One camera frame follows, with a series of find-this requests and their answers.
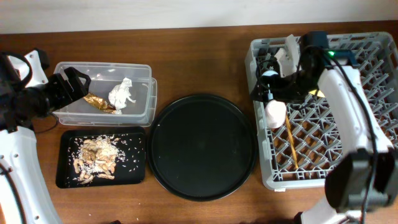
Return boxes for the pink cup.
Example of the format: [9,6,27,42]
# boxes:
[265,100,287,129]

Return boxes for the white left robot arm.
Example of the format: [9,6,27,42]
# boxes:
[1,49,91,223]

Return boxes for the yellow bowl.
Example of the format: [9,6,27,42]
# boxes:
[308,89,325,98]

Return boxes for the food scraps and shells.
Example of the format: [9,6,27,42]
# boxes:
[67,134,144,185]

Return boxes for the grey dishwasher rack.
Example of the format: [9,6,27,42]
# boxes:
[245,31,397,191]

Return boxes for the black rectangular tray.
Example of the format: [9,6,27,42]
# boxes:
[55,127,146,189]

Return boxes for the blue cup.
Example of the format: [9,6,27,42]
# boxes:
[261,70,279,77]

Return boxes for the clear plastic bin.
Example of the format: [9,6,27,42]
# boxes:
[54,62,157,127]

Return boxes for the wooden chopstick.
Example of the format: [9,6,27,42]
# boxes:
[285,114,299,169]

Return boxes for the gold foil wrapper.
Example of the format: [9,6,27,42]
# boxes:
[83,93,122,114]

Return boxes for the round black tray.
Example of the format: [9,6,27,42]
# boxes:
[147,94,258,202]

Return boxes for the white tissue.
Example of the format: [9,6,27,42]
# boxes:
[108,78,136,114]

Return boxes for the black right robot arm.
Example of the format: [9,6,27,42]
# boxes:
[245,31,397,223]

